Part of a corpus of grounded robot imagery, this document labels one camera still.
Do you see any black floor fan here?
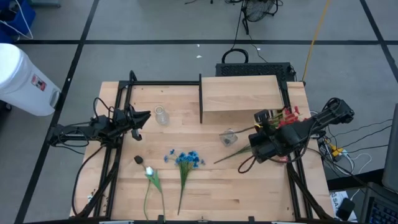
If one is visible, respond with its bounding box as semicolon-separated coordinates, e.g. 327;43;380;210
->
241;0;282;35

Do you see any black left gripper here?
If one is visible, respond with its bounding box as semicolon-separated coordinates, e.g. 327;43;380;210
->
113;104;152;141

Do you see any large computer monitor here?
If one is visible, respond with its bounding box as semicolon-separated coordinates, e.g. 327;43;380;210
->
381;104;398;194

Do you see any blue artificial flower bunch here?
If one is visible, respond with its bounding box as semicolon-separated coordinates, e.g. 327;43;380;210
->
164;149;206;216

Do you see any white trash bin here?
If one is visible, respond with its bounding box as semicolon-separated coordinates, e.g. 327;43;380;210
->
0;42;62;117

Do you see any black computer keyboard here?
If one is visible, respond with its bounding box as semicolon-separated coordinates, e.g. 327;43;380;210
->
360;182;398;224

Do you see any yellow power plug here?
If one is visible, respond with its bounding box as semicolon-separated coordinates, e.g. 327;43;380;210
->
330;146;345;158

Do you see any small black device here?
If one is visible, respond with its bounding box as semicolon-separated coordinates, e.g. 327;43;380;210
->
336;197;356;221

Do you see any blue storage bin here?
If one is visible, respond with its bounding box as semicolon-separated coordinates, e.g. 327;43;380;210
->
0;0;37;44

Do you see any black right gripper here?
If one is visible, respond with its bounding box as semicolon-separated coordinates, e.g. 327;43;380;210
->
248;109;299;164

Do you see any light wooden shelf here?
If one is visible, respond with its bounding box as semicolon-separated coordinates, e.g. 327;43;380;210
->
198;73;285;124

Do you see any clear glass vase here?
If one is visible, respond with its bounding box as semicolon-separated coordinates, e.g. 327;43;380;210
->
219;129;239;147
154;105;170;127

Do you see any white artificial tulip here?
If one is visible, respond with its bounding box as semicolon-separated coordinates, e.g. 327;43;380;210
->
143;166;167;222

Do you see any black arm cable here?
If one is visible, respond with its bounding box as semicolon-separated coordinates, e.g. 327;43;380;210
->
71;144;105;217

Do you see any white printed paper sheet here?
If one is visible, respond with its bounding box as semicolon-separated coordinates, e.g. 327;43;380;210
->
329;190;358;222

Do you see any yellow cable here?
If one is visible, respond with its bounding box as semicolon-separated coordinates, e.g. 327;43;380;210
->
301;0;331;82

